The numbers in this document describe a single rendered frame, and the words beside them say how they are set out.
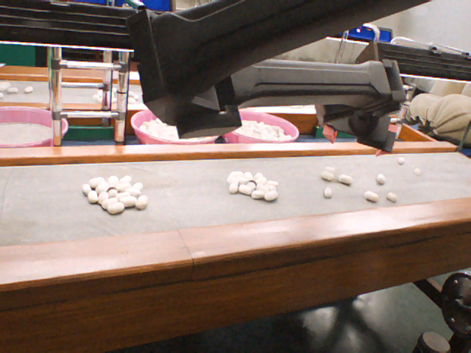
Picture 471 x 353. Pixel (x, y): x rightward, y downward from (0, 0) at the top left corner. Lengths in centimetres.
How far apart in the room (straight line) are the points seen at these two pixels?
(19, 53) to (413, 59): 297
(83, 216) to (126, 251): 16
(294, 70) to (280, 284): 47
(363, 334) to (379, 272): 83
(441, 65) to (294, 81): 84
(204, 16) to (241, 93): 13
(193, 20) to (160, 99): 7
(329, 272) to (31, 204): 62
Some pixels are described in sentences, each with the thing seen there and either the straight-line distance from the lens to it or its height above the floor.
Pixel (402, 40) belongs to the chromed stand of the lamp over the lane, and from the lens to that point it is 137.
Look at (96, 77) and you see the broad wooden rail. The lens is 167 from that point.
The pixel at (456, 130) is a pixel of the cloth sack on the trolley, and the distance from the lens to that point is 389.
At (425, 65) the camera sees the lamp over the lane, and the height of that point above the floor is 107.
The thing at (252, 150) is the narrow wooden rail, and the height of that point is 76.
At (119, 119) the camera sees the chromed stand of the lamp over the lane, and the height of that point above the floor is 83.
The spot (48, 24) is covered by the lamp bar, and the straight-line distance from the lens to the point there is 81.
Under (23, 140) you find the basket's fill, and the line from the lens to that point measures 117.
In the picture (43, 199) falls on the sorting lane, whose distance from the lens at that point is 89.
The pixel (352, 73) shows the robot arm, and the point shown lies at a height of 111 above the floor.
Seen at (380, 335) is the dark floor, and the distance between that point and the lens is 186.
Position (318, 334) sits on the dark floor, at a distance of 174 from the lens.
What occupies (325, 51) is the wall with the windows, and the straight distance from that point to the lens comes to 694.
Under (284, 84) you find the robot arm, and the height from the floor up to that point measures 110.
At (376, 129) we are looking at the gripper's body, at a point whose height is 98.
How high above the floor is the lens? 120
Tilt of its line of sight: 26 degrees down
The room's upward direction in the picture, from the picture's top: 11 degrees clockwise
